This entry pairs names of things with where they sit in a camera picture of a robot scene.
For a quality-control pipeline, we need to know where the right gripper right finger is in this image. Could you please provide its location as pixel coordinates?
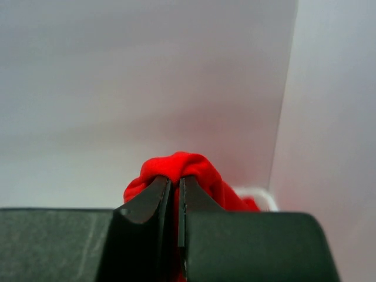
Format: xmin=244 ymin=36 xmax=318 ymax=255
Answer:
xmin=178 ymin=176 xmax=340 ymax=282

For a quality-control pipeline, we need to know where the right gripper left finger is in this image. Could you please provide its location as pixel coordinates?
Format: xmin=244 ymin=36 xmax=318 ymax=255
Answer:
xmin=95 ymin=176 xmax=172 ymax=281

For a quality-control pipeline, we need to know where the red t shirt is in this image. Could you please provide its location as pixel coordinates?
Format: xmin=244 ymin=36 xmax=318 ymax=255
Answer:
xmin=122 ymin=152 xmax=262 ymax=281

